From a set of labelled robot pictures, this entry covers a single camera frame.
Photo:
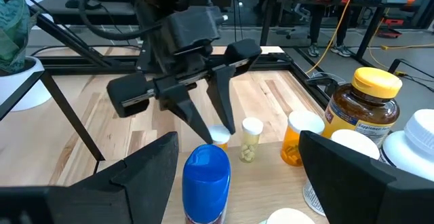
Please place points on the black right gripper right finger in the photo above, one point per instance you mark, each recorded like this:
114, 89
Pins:
366, 197

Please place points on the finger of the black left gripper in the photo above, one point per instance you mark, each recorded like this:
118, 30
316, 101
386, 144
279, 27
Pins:
179, 102
222, 95

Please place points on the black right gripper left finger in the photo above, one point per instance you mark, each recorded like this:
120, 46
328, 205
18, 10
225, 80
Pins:
118, 197

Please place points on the small orange vial white cap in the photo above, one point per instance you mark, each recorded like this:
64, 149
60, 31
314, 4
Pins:
220, 136

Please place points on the white bottle white cap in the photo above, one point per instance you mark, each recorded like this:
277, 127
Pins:
356, 142

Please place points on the pale yellow pill vial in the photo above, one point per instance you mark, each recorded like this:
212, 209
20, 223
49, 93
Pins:
251, 142

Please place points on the large white bottle yellow label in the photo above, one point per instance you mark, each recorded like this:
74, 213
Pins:
413, 149

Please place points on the pink pill vial white cap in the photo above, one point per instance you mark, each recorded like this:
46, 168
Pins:
286, 218

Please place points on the blue cap bottle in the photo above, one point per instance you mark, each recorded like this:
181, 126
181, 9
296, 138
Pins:
207, 183

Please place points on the amber bottle yellow cap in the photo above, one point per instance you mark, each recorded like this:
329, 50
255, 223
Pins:
366, 108

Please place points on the wide orange vial white cap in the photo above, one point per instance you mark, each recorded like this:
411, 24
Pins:
291, 149

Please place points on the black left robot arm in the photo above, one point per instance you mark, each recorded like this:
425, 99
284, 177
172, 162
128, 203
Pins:
152, 0

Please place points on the black equipment workbench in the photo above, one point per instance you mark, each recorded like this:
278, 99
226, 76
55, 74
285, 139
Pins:
268, 20

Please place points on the person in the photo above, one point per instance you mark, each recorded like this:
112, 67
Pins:
317, 27

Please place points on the black computer mouse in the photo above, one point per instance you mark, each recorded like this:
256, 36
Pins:
81, 2

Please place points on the white plant pot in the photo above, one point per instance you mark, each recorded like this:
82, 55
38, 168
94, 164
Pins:
23, 91

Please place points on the green potted plant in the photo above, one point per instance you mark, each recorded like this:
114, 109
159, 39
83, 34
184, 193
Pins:
13, 30

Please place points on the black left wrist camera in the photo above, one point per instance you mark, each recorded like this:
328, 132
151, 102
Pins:
193, 27

